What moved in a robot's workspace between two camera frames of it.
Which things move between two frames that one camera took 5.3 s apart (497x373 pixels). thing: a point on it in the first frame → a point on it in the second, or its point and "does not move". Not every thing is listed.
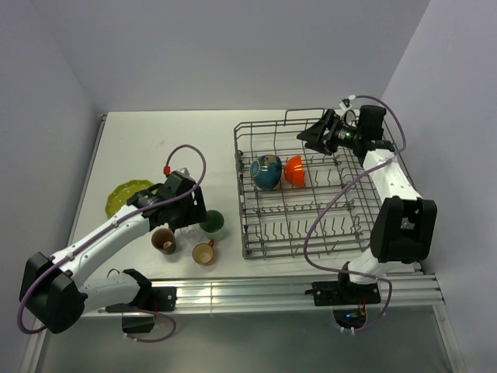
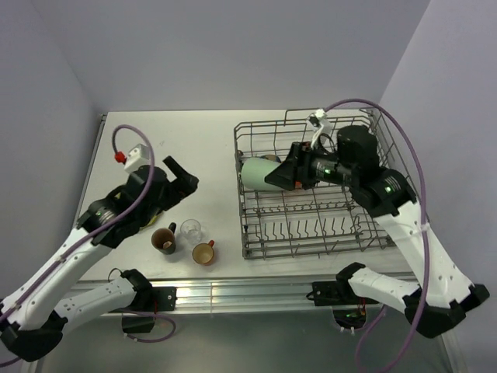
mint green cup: x=214 y=228 → x=254 y=171
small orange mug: x=203 y=252 does not move
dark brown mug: x=163 y=240 does not move
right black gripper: x=318 y=141 → x=296 y=167
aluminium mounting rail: x=216 y=296 does not move
